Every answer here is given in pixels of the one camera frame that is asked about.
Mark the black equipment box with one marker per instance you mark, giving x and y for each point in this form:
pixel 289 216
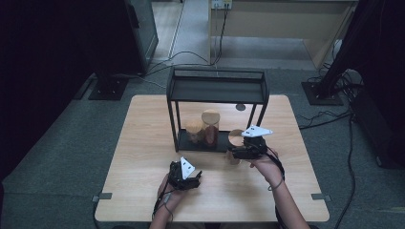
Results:
pixel 379 133

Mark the medium jar with wooden lid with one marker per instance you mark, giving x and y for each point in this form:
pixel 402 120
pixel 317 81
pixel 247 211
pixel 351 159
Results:
pixel 235 137

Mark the dark curtain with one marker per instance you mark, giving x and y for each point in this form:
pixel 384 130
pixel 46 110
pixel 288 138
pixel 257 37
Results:
pixel 47 63

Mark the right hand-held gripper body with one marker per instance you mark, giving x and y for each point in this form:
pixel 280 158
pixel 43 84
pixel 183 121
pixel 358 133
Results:
pixel 256 131

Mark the person's right hand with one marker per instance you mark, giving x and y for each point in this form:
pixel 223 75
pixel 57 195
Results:
pixel 270 168

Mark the person's left hand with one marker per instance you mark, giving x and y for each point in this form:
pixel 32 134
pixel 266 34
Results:
pixel 168 197

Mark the black wrist band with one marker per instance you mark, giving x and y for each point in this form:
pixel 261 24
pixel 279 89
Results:
pixel 277 186

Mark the light wooden desk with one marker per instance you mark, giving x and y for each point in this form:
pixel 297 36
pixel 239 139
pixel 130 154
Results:
pixel 280 22

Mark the grey table edge bracket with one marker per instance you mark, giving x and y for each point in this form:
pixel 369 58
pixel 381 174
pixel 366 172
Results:
pixel 320 197
pixel 103 196

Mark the white power strip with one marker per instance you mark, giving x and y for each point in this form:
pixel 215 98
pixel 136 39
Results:
pixel 221 4

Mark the tall jar with wooden lid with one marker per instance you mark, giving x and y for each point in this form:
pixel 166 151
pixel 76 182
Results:
pixel 210 117

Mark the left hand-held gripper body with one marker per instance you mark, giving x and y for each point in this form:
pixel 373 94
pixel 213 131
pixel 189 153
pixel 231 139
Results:
pixel 187 168

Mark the dark grey cabinet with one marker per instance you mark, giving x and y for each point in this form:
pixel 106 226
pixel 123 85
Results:
pixel 144 31

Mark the round grey table grommet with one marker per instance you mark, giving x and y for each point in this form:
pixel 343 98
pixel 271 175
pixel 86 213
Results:
pixel 240 107

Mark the black metal shelf rack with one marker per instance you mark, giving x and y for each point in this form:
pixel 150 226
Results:
pixel 216 90

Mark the small jar with wooden lid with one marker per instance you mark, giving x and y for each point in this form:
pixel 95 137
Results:
pixel 194 127

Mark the black stand base plate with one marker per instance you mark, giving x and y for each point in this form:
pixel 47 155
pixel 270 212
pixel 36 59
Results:
pixel 108 90
pixel 321 95

